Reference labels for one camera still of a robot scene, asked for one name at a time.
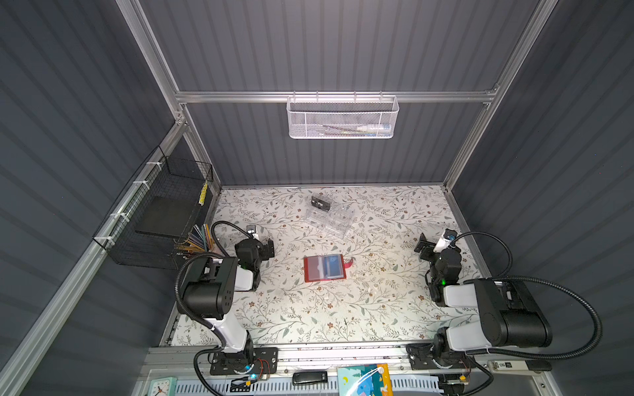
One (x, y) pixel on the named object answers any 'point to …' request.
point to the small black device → (311, 377)
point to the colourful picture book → (379, 384)
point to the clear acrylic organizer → (328, 216)
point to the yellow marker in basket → (203, 194)
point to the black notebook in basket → (168, 216)
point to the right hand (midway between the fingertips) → (440, 237)
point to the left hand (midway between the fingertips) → (259, 240)
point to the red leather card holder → (325, 267)
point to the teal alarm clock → (166, 386)
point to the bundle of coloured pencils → (200, 239)
